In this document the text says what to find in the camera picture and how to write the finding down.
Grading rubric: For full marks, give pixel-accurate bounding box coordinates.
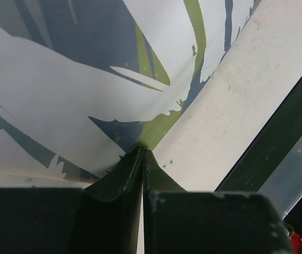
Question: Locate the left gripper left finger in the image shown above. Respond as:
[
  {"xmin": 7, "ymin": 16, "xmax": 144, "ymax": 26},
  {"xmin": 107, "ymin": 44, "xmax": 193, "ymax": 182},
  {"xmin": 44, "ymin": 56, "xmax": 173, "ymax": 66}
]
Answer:
[{"xmin": 0, "ymin": 147, "xmax": 143, "ymax": 253}]

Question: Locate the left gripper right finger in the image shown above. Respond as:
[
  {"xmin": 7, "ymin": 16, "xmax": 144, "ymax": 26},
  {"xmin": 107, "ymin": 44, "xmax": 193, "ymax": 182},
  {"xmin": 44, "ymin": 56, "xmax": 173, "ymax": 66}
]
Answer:
[{"xmin": 143, "ymin": 150, "xmax": 292, "ymax": 253}]

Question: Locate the light blue t-shirt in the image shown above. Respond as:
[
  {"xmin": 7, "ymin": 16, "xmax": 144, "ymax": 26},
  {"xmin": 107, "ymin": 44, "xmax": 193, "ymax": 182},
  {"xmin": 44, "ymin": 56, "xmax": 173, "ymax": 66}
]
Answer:
[{"xmin": 0, "ymin": 1, "xmax": 259, "ymax": 183}]

